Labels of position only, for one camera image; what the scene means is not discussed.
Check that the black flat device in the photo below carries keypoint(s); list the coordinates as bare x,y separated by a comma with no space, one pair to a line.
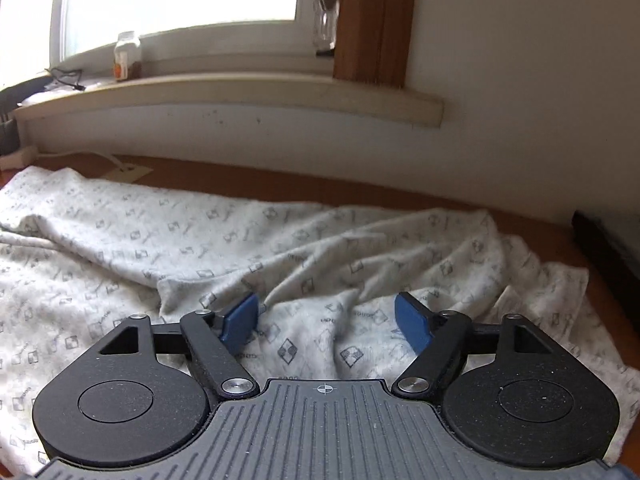
20,92

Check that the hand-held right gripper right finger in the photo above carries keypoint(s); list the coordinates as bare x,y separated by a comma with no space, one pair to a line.
412,320

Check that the window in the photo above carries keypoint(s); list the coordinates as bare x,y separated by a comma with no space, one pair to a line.
175,0

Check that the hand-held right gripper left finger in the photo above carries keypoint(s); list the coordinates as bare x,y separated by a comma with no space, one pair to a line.
240,322

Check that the plastic jar with orange label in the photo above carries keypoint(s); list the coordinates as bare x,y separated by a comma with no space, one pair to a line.
127,57

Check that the beige window sill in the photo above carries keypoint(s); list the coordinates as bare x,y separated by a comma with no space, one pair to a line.
250,95

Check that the black folded cloth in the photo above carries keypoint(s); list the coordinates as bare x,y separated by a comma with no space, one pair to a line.
610,255

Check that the white patterned pajama shirt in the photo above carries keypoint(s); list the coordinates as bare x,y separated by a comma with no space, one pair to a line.
200,240

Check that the white power strip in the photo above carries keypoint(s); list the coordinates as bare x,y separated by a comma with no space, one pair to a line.
17,157

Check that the brown wooden window frame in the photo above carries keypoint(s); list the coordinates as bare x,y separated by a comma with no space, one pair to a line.
375,15

